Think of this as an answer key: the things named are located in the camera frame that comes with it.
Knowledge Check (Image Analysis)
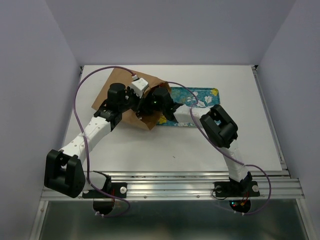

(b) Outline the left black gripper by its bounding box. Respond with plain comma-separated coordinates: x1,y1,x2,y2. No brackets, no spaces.
119,85,145,113

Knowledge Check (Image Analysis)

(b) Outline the brown paper bag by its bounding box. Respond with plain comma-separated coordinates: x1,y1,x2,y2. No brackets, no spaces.
91,68,172,130

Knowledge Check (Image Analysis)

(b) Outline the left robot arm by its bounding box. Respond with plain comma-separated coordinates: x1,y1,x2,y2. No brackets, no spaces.
44,78,149,198

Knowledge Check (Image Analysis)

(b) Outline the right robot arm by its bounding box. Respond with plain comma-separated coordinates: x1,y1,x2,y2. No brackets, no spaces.
141,87,260,199

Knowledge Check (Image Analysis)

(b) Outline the teal floral tray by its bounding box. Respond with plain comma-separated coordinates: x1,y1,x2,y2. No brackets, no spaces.
156,87,220,127

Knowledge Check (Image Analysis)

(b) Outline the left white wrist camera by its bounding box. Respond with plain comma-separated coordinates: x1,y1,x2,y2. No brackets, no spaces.
129,74,149,99

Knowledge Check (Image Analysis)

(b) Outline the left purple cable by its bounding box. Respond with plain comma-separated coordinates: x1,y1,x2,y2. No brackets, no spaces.
73,65,138,218

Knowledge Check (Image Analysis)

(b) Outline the aluminium mounting rail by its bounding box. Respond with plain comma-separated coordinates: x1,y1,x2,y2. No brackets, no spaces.
39,170,306,201

